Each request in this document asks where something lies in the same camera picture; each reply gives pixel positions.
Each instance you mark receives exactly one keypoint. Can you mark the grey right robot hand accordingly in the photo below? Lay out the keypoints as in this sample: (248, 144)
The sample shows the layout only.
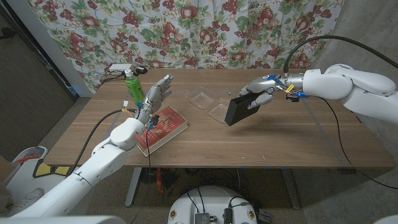
(264, 84)

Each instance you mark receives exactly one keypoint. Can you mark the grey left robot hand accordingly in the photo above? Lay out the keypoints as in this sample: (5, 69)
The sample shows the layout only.
(157, 96)

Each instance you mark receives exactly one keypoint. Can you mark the black wallet case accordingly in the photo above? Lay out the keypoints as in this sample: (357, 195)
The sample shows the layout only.
(237, 112)

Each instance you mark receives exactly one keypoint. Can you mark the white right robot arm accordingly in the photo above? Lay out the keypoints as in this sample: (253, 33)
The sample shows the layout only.
(351, 87)

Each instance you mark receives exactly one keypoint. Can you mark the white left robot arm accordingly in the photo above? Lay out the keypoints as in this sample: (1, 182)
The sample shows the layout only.
(87, 174)

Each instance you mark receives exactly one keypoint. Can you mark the green drink bottle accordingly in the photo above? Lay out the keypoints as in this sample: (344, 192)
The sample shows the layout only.
(134, 87)

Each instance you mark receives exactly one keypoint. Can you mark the clear plastic clamshell container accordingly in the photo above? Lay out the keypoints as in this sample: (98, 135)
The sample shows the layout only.
(202, 100)

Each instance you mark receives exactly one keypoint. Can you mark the red hardcover book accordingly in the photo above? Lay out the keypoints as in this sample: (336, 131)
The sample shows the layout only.
(171, 123)

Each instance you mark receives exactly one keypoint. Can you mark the black round device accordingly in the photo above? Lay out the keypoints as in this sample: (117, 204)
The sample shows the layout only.
(141, 70)

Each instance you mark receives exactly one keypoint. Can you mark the white power strip box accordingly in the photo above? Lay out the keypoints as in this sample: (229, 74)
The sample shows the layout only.
(120, 67)

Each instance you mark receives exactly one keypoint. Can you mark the floral fruit print backdrop cloth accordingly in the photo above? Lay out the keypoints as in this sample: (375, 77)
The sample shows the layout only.
(186, 31)

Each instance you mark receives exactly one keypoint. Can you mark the grey table leg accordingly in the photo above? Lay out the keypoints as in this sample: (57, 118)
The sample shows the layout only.
(133, 186)
(290, 189)

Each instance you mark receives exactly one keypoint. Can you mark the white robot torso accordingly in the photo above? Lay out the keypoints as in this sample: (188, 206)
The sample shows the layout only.
(214, 199)

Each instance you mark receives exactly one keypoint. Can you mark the grey hub box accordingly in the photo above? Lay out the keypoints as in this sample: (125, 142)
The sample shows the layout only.
(202, 218)

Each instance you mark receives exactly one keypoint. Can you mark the yellow and black object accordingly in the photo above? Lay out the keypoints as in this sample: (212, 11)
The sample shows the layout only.
(46, 169)

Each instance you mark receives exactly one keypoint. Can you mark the black adapter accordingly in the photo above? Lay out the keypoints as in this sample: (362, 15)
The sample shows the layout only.
(228, 216)

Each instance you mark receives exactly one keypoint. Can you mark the white bin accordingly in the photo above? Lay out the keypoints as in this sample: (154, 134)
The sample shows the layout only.
(31, 154)

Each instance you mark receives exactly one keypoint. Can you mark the white sneaker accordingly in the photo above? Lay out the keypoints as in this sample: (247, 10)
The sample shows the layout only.
(26, 202)

